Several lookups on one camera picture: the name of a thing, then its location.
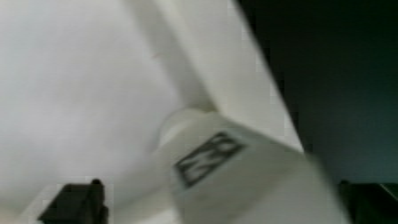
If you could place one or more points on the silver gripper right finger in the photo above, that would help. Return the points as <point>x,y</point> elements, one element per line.
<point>370,200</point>

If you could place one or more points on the white leg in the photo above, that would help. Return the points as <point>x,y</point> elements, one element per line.
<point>241,179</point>

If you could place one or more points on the white square tabletop part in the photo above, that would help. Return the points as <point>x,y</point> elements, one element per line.
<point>109,62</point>

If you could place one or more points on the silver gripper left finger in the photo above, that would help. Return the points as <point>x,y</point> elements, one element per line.
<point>77,206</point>

